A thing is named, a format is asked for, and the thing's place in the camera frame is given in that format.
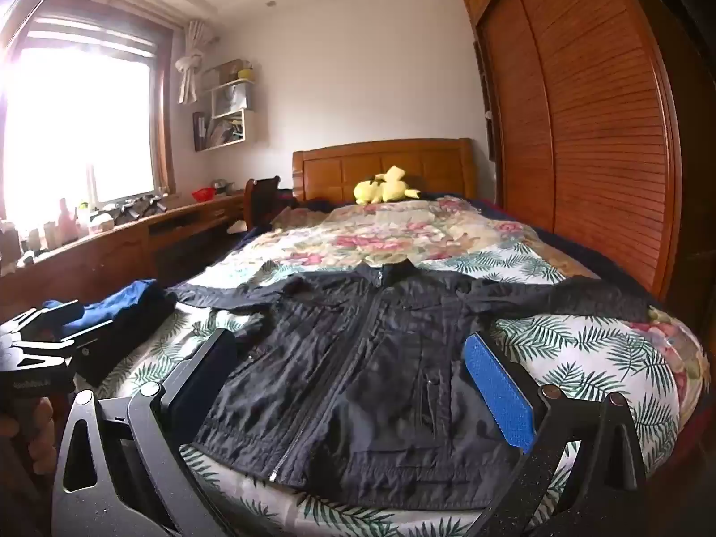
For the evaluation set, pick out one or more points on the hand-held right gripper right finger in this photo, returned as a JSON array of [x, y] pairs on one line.
[[498, 391]]

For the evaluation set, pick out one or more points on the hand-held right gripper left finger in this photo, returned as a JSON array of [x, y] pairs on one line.
[[206, 380]]

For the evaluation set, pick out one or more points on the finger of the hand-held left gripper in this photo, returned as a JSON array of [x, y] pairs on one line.
[[53, 314], [78, 338]]

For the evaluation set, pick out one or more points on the black zip jacket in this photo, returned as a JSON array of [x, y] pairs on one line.
[[358, 380]]

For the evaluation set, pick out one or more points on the person's left hand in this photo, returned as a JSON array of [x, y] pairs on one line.
[[42, 436]]

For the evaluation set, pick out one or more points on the dark folded garment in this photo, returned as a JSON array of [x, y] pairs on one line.
[[128, 338]]

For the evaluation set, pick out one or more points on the wooden desk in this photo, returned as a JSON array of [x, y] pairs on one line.
[[112, 251]]

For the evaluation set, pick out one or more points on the row of bottles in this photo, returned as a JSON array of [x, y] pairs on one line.
[[61, 226]]

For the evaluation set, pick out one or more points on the leaf print bed sheet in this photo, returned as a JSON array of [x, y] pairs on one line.
[[587, 347]]

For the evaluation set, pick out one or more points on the black desk gadgets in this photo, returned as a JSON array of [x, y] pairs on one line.
[[137, 207]]

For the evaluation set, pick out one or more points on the red bowl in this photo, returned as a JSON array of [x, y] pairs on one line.
[[203, 196]]

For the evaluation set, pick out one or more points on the floral blanket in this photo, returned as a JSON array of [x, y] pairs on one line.
[[391, 235]]

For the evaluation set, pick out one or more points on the wooden chair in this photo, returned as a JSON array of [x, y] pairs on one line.
[[263, 198]]

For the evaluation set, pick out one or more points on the yellow plush toy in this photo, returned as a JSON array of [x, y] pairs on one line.
[[386, 187]]

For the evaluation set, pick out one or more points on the wooden bed headboard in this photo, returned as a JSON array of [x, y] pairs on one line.
[[335, 170]]

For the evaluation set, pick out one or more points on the tied white curtain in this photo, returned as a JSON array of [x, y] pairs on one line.
[[189, 67]]

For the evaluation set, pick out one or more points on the wooden slatted wardrobe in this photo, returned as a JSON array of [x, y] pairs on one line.
[[587, 123]]

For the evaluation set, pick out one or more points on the window with wooden frame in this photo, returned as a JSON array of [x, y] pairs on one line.
[[78, 123]]

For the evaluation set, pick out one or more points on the white wall shelf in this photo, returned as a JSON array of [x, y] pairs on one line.
[[229, 106]]

